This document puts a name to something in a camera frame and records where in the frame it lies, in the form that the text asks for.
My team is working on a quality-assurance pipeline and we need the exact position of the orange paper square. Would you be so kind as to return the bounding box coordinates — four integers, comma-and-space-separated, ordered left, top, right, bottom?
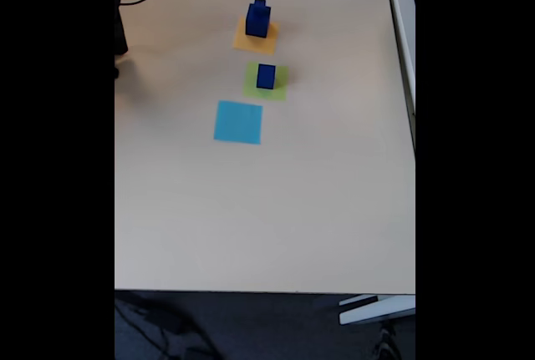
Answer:
232, 16, 279, 55

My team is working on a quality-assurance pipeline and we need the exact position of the green paper square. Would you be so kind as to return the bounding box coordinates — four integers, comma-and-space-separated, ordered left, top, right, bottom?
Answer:
242, 61, 290, 103

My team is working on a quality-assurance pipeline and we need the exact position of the light blue paper square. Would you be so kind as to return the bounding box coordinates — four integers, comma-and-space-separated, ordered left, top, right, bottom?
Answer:
213, 99, 264, 145

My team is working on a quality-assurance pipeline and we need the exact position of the large blue cube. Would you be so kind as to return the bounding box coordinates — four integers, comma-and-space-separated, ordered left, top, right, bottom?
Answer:
244, 3, 272, 38

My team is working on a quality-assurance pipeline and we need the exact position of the medium blue cube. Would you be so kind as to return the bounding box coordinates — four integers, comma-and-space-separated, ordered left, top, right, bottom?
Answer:
256, 63, 278, 90

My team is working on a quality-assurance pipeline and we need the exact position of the white neighbouring table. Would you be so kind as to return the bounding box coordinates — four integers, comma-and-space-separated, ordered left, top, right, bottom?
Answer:
383, 0, 416, 153

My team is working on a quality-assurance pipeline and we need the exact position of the white table leg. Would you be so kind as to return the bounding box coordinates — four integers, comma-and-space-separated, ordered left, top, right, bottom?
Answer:
338, 294, 416, 326

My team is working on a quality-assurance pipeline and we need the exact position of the black floor cable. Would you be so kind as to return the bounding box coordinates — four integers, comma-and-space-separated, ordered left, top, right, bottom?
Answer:
115, 292, 221, 360

